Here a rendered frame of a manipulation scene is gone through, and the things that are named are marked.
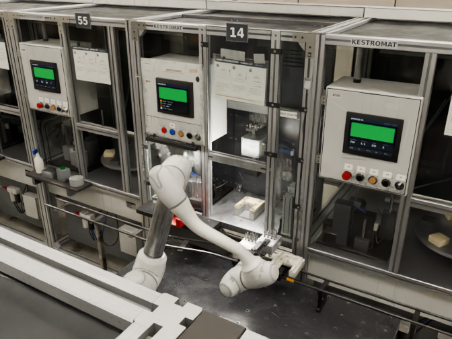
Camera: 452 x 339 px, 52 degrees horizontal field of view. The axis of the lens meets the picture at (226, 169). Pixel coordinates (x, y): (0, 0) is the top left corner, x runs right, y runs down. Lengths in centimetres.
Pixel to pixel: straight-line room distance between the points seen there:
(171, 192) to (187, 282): 82
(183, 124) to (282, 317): 117
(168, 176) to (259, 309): 91
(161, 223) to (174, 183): 33
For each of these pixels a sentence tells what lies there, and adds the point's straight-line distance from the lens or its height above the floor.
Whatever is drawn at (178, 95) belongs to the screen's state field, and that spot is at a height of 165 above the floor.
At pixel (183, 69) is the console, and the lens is 257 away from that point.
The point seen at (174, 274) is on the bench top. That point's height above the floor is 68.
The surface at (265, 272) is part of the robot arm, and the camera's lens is 205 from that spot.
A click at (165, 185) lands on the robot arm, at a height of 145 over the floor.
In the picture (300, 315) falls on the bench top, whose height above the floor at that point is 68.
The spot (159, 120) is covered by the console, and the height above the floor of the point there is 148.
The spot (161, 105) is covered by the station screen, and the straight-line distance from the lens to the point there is 269.
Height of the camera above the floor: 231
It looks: 24 degrees down
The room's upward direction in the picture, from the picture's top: straight up
